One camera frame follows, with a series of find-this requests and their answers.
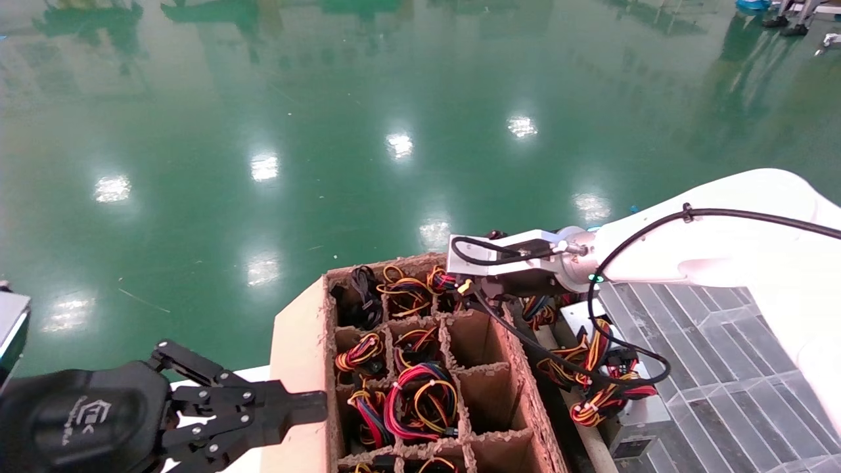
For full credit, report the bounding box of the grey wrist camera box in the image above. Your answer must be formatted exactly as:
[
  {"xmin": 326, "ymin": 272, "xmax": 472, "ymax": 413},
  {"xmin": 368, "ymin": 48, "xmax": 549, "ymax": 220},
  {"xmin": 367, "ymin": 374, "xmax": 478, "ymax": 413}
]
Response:
[
  {"xmin": 0, "ymin": 289, "xmax": 32, "ymax": 388},
  {"xmin": 447, "ymin": 229, "xmax": 566, "ymax": 278}
]

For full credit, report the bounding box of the cell wire bundle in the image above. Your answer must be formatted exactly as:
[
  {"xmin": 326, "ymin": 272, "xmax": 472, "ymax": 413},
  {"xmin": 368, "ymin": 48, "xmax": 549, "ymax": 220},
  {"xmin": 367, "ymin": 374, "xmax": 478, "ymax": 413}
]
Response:
[{"xmin": 427, "ymin": 266, "xmax": 475, "ymax": 313}]

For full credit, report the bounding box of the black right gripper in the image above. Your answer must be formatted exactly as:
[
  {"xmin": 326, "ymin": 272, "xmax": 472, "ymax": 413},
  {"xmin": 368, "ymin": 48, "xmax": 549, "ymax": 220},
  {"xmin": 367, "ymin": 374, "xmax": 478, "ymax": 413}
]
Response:
[{"xmin": 473, "ymin": 269, "xmax": 567, "ymax": 300}]

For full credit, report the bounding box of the large red wire bundle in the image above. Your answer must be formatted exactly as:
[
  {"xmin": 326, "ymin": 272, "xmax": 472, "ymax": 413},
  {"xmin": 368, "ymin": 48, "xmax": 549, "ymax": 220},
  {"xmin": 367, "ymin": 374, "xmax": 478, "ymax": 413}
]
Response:
[{"xmin": 383, "ymin": 361, "xmax": 459, "ymax": 442}]

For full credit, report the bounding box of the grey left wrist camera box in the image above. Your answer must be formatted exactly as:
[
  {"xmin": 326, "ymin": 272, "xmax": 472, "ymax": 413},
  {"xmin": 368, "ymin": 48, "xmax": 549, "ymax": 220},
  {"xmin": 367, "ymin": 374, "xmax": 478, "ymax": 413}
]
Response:
[{"xmin": 0, "ymin": 289, "xmax": 32, "ymax": 388}]

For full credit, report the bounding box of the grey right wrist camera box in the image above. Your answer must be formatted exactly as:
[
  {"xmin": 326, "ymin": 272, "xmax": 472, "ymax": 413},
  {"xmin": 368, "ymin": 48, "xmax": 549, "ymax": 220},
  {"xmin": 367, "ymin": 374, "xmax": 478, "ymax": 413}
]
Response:
[{"xmin": 447, "ymin": 229, "xmax": 566, "ymax": 278}]

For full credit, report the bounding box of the power supply with red blue cables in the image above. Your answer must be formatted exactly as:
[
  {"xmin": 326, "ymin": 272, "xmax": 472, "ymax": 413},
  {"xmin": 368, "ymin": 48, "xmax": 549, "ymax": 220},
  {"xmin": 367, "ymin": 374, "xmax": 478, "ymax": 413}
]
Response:
[{"xmin": 346, "ymin": 388, "xmax": 395, "ymax": 451}]

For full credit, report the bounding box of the clear plastic divider tray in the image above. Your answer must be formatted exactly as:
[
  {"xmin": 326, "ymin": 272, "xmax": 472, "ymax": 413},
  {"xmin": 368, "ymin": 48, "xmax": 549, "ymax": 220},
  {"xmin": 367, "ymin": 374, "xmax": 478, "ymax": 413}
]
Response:
[{"xmin": 595, "ymin": 282, "xmax": 841, "ymax": 473}]

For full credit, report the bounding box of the power supply with multicolour cables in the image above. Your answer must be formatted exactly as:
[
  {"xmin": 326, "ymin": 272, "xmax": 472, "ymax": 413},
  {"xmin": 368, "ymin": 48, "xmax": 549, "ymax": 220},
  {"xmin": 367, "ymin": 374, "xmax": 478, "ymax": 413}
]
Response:
[{"xmin": 522, "ymin": 294, "xmax": 560, "ymax": 330}]

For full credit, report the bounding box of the power supply with yellow orange cables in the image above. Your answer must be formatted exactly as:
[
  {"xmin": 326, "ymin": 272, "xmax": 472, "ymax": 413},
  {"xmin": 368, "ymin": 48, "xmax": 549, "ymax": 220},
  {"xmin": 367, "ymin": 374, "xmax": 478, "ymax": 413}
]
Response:
[{"xmin": 376, "ymin": 264, "xmax": 433, "ymax": 319}]

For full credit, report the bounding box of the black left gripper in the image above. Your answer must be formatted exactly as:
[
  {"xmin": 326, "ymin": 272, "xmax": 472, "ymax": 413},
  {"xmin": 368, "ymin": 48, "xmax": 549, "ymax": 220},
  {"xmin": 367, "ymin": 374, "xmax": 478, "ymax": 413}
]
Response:
[{"xmin": 0, "ymin": 340, "xmax": 327, "ymax": 473}]

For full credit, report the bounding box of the short black camera cable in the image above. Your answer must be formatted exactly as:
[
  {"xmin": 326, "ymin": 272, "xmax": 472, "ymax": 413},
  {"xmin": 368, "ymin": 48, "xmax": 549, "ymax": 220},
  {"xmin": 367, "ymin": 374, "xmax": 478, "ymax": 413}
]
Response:
[{"xmin": 450, "ymin": 235, "xmax": 569, "ymax": 267}]

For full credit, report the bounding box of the long black arm cable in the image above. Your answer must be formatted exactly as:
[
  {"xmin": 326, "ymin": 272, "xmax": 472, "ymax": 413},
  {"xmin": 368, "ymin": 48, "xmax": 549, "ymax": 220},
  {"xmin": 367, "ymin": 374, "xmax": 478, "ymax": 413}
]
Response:
[{"xmin": 468, "ymin": 202, "xmax": 841, "ymax": 390}]

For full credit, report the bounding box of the black cable bundle corner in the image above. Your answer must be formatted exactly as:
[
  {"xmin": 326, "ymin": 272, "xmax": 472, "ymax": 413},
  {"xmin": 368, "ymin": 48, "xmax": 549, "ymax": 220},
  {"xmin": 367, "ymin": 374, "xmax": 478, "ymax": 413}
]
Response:
[{"xmin": 330, "ymin": 265, "xmax": 383, "ymax": 330}]

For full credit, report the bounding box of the power supply with red yellow cables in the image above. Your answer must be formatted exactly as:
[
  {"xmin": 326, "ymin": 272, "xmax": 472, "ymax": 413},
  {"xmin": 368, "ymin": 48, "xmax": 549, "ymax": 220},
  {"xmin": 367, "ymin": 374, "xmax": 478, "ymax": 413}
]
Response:
[
  {"xmin": 334, "ymin": 332, "xmax": 386, "ymax": 376},
  {"xmin": 392, "ymin": 325, "xmax": 442, "ymax": 370}
]

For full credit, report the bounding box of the brown cardboard divider box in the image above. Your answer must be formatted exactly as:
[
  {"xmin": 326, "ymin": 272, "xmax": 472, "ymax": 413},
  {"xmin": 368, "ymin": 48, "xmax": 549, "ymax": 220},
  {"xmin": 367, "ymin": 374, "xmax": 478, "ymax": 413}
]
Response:
[{"xmin": 260, "ymin": 253, "xmax": 569, "ymax": 473}]

